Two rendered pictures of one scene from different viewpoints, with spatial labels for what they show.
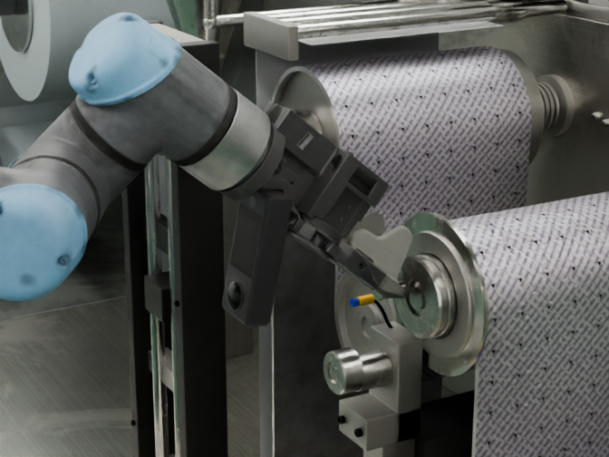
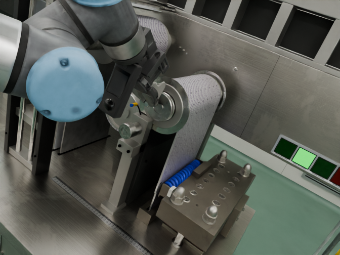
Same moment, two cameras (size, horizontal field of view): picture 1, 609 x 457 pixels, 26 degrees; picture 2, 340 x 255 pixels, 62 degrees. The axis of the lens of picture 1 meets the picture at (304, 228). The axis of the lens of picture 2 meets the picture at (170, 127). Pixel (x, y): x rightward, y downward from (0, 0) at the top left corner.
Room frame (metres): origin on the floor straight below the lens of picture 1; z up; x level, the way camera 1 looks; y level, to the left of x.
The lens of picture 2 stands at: (0.55, 0.26, 1.51)
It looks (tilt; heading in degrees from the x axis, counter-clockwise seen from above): 25 degrees down; 323
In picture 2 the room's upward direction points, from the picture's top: 20 degrees clockwise
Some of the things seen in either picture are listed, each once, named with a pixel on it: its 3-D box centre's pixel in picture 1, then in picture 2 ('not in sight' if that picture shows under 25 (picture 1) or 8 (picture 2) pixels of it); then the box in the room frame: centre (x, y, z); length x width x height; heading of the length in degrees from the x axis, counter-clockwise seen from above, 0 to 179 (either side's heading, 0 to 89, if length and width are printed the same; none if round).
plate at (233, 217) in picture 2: not in sight; (236, 215); (0.95, -0.41, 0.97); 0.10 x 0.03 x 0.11; 119
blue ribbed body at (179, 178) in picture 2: not in sight; (184, 174); (1.09, -0.27, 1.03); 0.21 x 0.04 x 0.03; 119
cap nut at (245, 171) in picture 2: not in sight; (246, 169); (1.06, -0.51, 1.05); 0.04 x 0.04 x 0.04
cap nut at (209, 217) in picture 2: not in sight; (211, 213); (0.90, -0.23, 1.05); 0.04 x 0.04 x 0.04
